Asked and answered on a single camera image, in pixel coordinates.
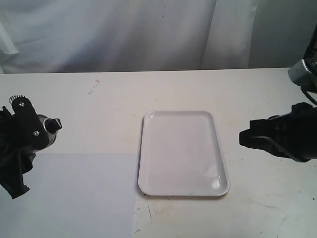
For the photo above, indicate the white plastic tray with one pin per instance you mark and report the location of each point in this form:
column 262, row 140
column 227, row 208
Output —
column 181, row 155

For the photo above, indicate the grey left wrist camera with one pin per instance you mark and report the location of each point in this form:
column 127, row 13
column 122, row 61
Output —
column 29, row 125

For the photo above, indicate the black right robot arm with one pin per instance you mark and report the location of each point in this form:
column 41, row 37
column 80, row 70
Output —
column 310, row 53

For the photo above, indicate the white spray paint can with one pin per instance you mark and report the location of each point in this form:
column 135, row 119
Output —
column 48, row 131

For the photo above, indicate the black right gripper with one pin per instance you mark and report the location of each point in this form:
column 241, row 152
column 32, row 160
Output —
column 297, row 130

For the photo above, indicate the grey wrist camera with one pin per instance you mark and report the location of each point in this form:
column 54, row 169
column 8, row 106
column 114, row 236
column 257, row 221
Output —
column 304, row 74
column 29, row 125

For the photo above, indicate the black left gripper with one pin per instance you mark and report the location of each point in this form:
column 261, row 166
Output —
column 16, row 155

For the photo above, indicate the white backdrop curtain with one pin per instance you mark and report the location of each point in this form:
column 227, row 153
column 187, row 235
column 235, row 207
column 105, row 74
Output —
column 43, row 36

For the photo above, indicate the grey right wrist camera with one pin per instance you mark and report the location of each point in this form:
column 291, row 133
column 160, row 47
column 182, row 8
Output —
column 304, row 74

